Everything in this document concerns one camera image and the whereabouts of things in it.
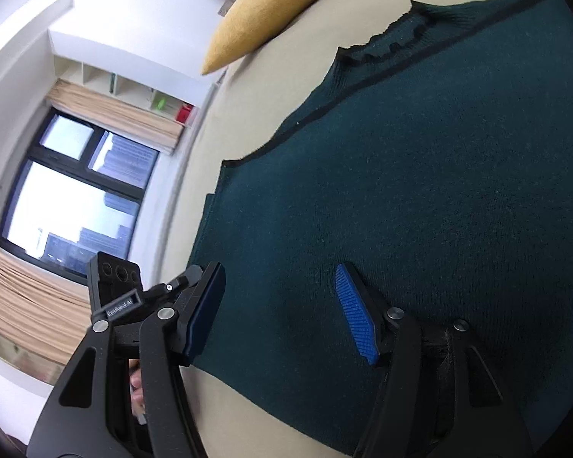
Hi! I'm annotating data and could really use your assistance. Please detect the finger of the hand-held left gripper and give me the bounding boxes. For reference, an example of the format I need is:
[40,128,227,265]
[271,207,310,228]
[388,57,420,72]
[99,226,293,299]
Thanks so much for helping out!
[143,267,204,303]

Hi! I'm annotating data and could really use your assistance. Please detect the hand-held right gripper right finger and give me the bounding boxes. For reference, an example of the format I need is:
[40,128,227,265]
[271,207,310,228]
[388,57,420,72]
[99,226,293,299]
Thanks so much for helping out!
[335,262,528,458]

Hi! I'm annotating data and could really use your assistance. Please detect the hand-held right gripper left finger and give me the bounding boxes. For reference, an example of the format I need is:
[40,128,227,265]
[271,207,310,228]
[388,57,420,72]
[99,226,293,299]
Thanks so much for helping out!
[26,261,227,458]

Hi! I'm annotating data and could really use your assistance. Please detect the dark green sweater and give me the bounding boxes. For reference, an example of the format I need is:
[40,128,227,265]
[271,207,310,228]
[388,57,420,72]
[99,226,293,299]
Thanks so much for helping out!
[188,0,573,458]

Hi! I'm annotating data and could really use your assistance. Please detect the person's left hand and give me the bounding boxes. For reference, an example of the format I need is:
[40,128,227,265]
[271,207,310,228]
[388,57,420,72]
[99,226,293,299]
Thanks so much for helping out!
[130,358,147,414]

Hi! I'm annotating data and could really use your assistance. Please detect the beige curtain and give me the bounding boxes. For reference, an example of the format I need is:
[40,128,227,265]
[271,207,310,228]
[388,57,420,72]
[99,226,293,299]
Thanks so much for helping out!
[0,241,94,377]
[45,79,187,154]

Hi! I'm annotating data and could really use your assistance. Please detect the black framed window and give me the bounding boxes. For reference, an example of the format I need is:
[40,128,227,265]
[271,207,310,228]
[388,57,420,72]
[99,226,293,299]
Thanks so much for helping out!
[0,110,160,284]

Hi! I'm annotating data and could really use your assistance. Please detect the white window sill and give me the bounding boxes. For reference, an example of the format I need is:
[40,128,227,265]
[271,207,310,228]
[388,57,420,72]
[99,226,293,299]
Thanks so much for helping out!
[134,90,220,287]

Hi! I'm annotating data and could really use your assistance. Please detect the bed with beige sheet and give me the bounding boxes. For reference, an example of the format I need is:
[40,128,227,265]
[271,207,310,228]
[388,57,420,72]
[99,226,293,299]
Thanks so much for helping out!
[160,0,555,458]

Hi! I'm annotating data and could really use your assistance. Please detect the yellow pillow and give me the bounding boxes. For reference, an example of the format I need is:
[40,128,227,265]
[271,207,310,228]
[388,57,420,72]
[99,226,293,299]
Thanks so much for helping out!
[201,0,332,76]

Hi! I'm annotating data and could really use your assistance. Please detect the white wall shelf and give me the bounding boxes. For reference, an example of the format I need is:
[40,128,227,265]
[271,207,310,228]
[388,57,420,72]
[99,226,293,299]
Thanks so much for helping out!
[52,55,199,127]

